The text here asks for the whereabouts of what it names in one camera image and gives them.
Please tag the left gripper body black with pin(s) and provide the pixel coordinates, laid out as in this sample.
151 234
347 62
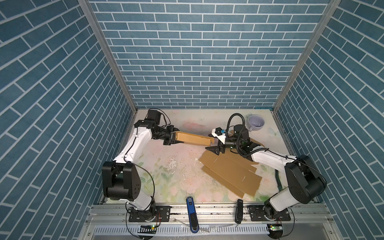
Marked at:
168 135

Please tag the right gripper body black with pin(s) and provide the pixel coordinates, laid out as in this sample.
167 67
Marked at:
228 144

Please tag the cardboard box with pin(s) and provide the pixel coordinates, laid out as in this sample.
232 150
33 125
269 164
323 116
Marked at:
193 139

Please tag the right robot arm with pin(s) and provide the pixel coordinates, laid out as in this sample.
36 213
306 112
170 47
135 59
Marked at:
305 182

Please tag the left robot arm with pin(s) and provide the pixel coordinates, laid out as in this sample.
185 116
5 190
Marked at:
120 177

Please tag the lavender ceramic cup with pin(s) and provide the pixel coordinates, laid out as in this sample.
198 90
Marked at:
255 123

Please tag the blue black handheld tool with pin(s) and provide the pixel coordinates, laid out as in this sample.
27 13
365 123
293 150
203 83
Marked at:
193 220

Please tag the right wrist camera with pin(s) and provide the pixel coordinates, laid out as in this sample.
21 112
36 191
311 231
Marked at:
220 134

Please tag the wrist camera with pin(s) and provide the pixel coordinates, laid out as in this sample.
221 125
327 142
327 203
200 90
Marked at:
220 134
154 115

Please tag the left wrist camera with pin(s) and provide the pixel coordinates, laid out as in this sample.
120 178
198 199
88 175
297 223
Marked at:
154 115

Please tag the green handled pliers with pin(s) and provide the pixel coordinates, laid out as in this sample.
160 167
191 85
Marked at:
277 177

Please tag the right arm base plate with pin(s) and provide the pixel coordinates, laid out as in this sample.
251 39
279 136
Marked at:
259 213

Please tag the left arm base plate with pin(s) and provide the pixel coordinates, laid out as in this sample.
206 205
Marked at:
138 216

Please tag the aluminium front rail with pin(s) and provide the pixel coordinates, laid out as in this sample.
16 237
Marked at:
210 213

